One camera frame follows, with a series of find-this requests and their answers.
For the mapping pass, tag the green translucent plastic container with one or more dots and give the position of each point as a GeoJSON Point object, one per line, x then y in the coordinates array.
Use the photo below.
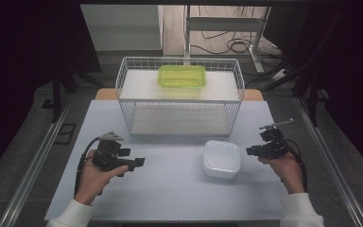
{"type": "Point", "coordinates": [181, 77]}

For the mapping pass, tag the white cabinet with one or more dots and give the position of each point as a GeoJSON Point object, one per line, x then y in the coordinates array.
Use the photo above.
{"type": "Point", "coordinates": [123, 28]}

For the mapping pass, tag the black floor bracket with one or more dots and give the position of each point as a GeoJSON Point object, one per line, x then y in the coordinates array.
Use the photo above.
{"type": "Point", "coordinates": [63, 143]}

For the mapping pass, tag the aluminium rail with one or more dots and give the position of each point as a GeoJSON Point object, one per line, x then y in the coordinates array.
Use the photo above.
{"type": "Point", "coordinates": [31, 171]}
{"type": "Point", "coordinates": [327, 151]}

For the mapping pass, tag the black metal stand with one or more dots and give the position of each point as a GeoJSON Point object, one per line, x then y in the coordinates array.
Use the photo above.
{"type": "Point", "coordinates": [56, 94]}
{"type": "Point", "coordinates": [312, 101]}

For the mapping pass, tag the wooden table board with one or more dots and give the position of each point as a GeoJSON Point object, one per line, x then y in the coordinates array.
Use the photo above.
{"type": "Point", "coordinates": [105, 94]}

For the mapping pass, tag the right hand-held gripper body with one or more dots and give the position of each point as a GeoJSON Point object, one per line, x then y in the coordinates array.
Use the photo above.
{"type": "Point", "coordinates": [274, 148]}

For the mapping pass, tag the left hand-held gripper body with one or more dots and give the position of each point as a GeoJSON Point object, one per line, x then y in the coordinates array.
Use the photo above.
{"type": "Point", "coordinates": [105, 156]}

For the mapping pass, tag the person's right hand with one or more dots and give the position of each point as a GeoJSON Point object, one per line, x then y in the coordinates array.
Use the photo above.
{"type": "Point", "coordinates": [288, 171]}

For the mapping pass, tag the person's left hand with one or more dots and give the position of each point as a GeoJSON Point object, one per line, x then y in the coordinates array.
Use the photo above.
{"type": "Point", "coordinates": [91, 183]}

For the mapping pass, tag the dark curtain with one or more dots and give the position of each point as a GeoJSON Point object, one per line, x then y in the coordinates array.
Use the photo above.
{"type": "Point", "coordinates": [359, 63]}

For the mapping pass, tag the white metal desk frame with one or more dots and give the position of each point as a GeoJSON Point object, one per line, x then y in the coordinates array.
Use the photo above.
{"type": "Point", "coordinates": [220, 24]}

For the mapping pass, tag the white square bowl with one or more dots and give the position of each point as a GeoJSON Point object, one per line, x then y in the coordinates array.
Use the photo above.
{"type": "Point", "coordinates": [222, 157]}

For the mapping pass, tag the white power strip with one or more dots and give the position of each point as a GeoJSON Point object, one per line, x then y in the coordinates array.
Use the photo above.
{"type": "Point", "coordinates": [279, 75]}

